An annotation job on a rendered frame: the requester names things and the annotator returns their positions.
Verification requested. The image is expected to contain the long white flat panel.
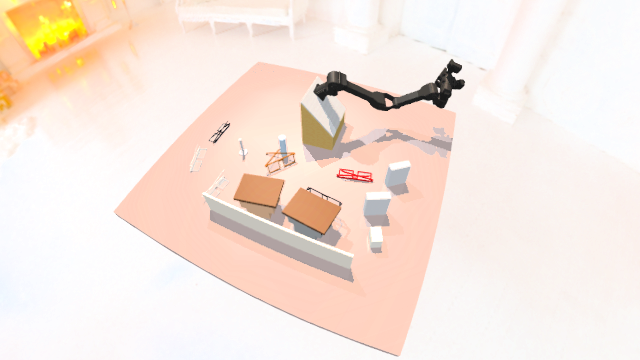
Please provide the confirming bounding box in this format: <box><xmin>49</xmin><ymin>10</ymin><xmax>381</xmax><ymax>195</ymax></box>
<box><xmin>202</xmin><ymin>192</ymin><xmax>354</xmax><ymax>269</ymax></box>

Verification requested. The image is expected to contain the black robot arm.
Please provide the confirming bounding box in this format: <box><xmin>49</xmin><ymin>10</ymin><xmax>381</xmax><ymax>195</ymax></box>
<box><xmin>313</xmin><ymin>70</ymin><xmax>465</xmax><ymax>111</ymax></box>

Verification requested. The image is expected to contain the light blue cylinder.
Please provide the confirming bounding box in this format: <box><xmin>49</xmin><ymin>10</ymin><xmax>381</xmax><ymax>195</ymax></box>
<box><xmin>279</xmin><ymin>135</ymin><xmax>287</xmax><ymax>152</ymax></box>

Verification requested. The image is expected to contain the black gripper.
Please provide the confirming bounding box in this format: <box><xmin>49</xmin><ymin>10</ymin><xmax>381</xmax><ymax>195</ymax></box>
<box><xmin>434</xmin><ymin>59</ymin><xmax>462</xmax><ymax>88</ymax></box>

